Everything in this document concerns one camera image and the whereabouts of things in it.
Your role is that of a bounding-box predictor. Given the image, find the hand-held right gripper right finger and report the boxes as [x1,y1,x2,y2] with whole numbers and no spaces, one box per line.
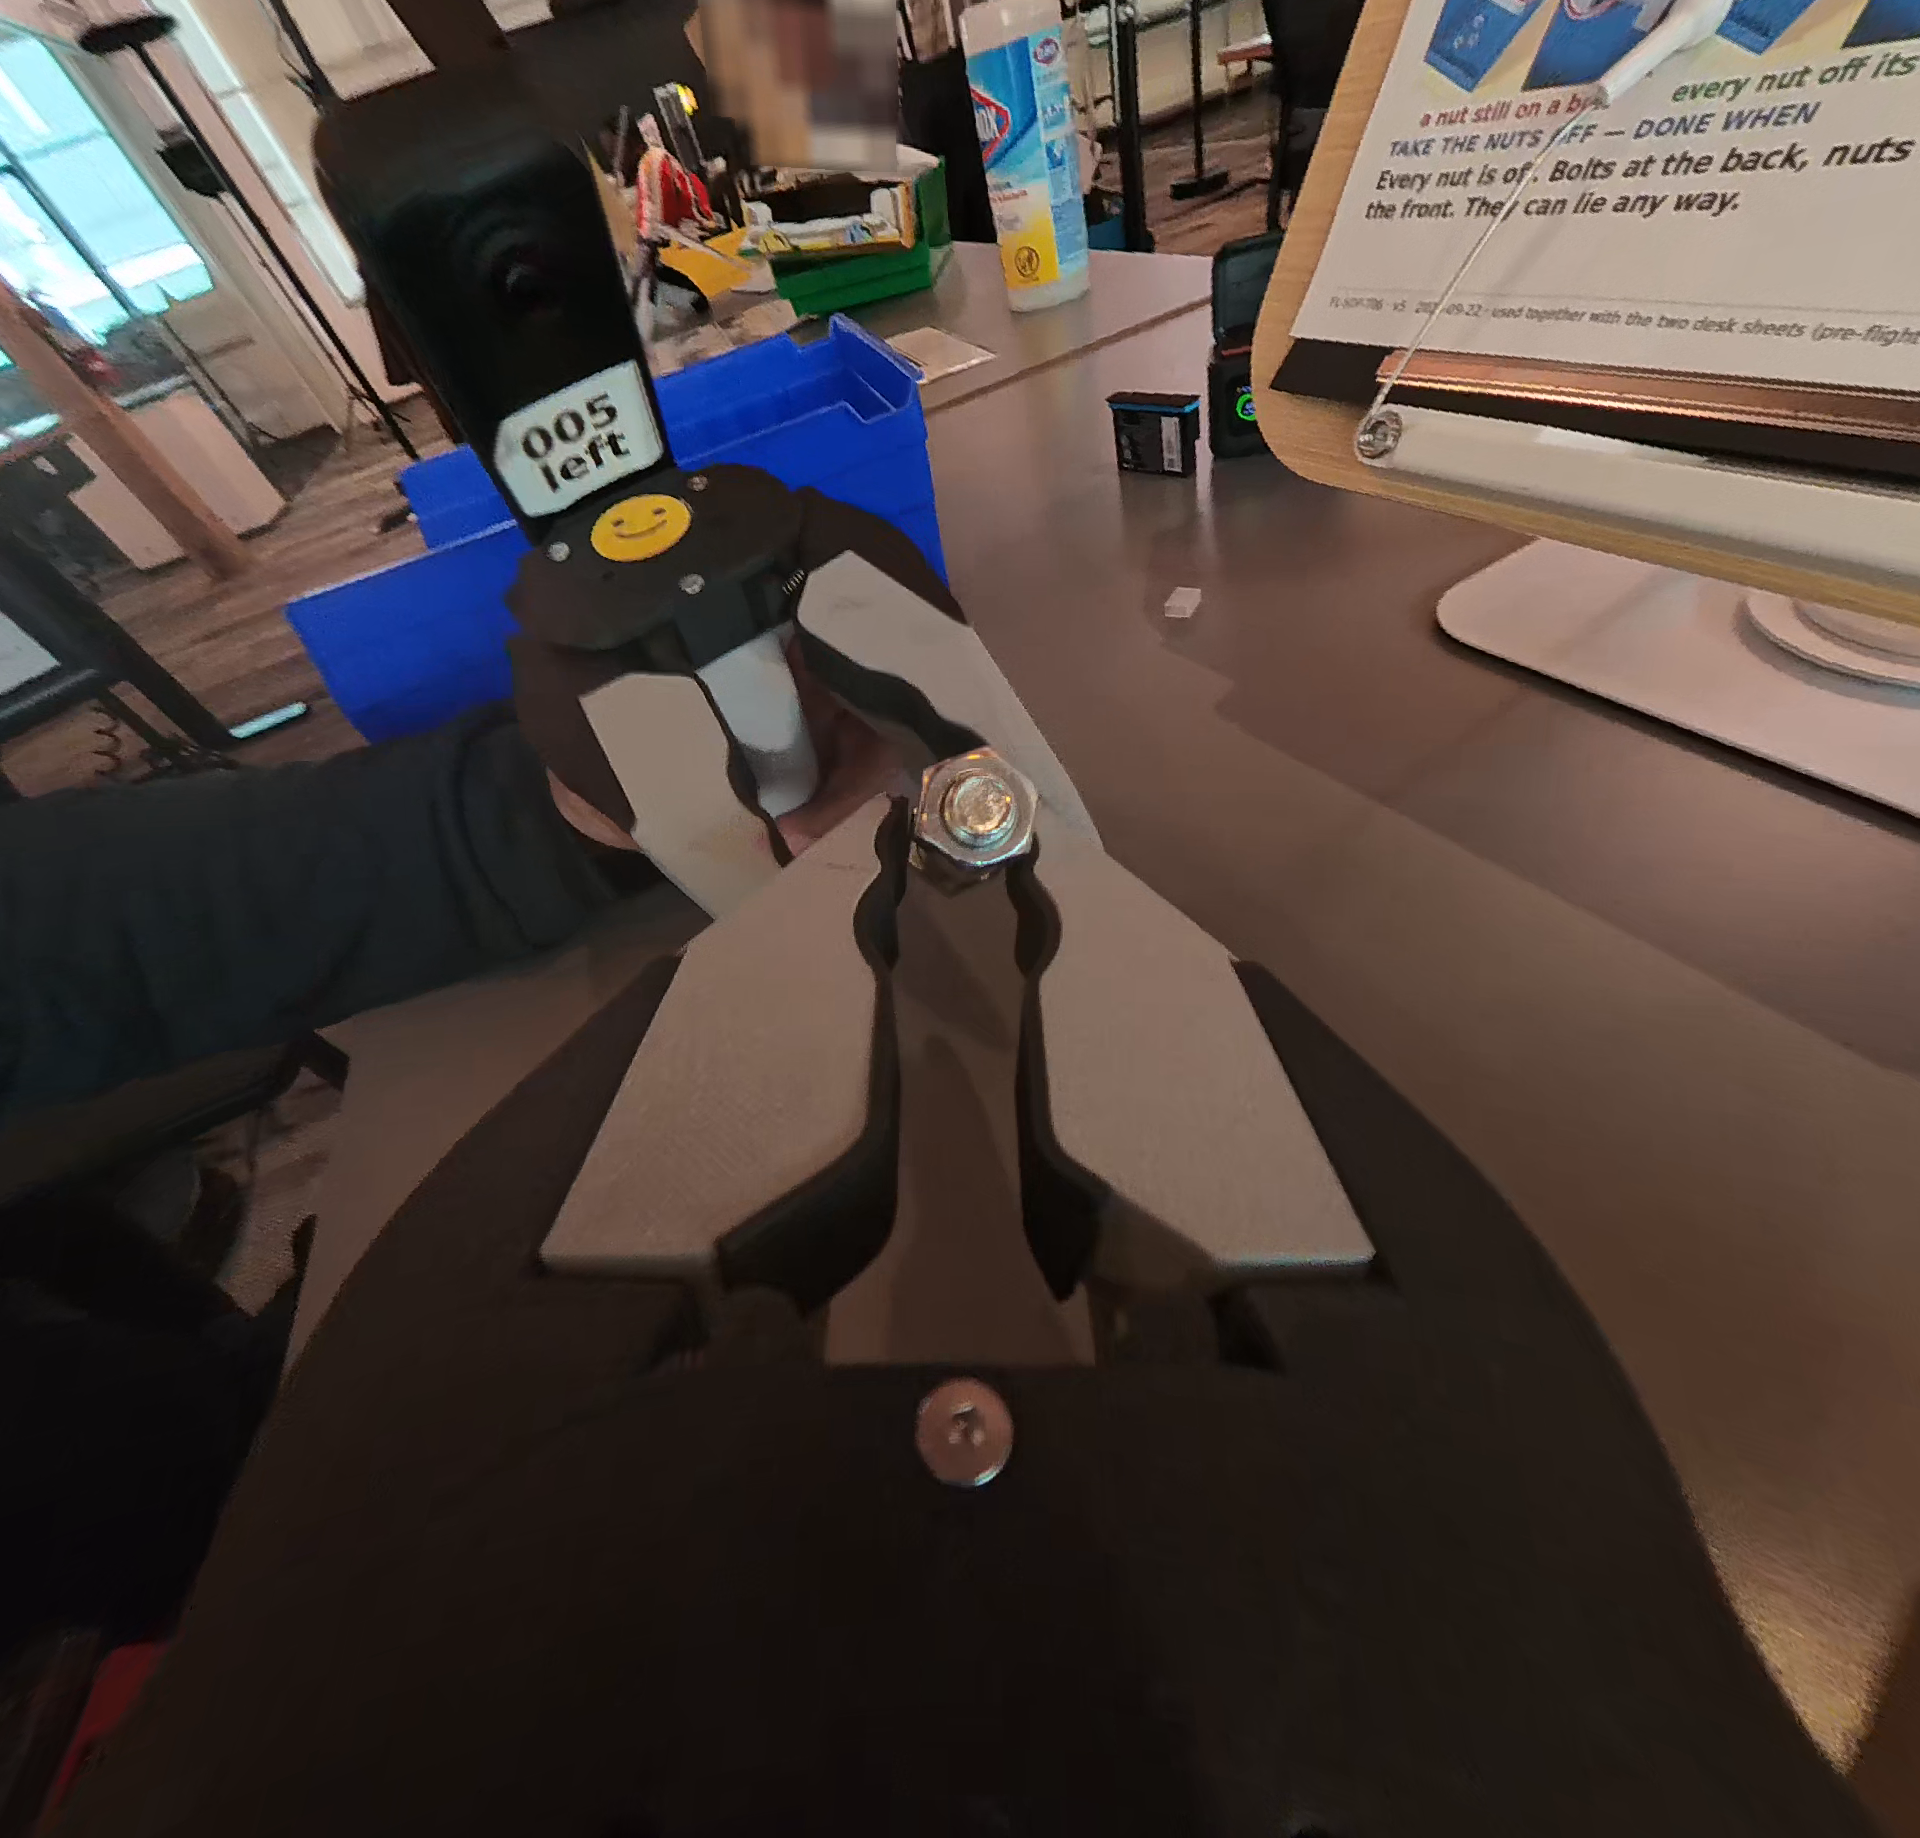
[1007,819,1378,1302]

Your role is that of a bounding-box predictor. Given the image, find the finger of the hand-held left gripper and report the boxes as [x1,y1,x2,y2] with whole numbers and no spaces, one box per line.
[574,665,797,921]
[786,549,1103,850]

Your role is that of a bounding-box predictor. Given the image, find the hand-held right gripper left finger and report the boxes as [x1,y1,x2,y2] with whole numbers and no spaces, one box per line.
[538,796,918,1315]

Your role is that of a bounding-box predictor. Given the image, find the blue plastic bin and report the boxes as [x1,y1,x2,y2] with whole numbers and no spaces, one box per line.
[284,315,949,747]

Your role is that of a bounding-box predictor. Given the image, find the person's left hand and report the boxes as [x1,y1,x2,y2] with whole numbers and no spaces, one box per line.
[778,719,915,866]

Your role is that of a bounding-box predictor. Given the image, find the green plastic bin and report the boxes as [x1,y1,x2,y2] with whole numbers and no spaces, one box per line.
[741,165,955,320]

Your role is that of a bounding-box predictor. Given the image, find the black charger case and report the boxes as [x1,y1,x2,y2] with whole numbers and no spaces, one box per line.
[1206,230,1294,463]

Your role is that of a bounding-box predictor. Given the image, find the white wipes canister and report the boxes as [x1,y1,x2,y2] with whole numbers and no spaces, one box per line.
[957,0,1093,315]

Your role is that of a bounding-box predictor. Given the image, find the wooden document stand board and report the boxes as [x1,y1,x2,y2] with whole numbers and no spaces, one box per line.
[1248,0,1920,596]

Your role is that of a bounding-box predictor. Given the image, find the white stand base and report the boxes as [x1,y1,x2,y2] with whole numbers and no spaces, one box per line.
[1437,541,1920,821]

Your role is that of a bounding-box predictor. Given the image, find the black highback swivel chair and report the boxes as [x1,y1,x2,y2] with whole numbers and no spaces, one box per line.
[1248,0,1381,235]

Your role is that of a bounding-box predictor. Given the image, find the printed instruction sheet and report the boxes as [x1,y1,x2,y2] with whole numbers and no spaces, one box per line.
[1290,0,1920,401]

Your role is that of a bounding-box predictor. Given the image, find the black camera battery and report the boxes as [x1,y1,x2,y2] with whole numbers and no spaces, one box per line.
[1108,391,1204,481]

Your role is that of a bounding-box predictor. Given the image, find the wooden support post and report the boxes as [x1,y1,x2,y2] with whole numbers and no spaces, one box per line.
[0,279,254,583]

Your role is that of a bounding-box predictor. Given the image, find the wire page holder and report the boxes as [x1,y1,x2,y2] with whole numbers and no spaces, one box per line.
[1349,0,1739,468]

